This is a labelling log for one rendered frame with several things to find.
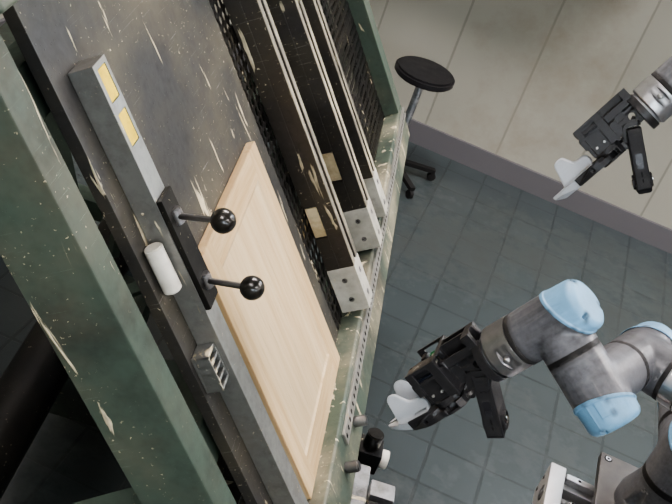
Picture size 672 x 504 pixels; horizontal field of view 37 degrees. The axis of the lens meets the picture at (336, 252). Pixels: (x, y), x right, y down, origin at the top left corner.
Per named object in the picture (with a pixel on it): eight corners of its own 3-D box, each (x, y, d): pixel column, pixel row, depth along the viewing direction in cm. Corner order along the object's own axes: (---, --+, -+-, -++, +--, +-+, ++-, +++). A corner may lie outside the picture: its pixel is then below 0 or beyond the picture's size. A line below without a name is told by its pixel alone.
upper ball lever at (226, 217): (168, 232, 152) (228, 240, 144) (158, 211, 151) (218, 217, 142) (184, 218, 155) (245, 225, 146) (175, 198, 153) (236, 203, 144)
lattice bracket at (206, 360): (206, 393, 162) (223, 391, 161) (190, 360, 158) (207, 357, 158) (212, 378, 165) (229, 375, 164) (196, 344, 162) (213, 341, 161)
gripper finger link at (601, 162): (573, 178, 174) (612, 143, 172) (580, 185, 174) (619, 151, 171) (573, 179, 169) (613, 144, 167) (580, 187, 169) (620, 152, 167)
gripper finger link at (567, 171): (536, 179, 175) (576, 143, 173) (559, 204, 175) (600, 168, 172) (535, 180, 172) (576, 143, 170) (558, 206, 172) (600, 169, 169)
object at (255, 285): (197, 296, 158) (257, 307, 149) (188, 276, 156) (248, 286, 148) (213, 282, 160) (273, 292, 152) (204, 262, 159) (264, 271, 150)
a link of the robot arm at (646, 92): (679, 107, 172) (683, 107, 164) (658, 125, 173) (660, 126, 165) (649, 75, 172) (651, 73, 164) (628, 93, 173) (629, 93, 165)
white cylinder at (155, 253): (140, 254, 149) (161, 297, 153) (158, 250, 148) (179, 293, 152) (146, 243, 152) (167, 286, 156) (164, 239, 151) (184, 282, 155)
